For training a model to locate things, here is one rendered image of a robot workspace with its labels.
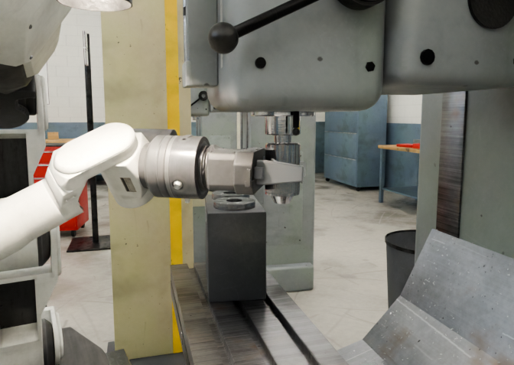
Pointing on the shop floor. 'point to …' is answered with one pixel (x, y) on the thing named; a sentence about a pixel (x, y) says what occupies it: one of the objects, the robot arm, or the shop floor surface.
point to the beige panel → (140, 55)
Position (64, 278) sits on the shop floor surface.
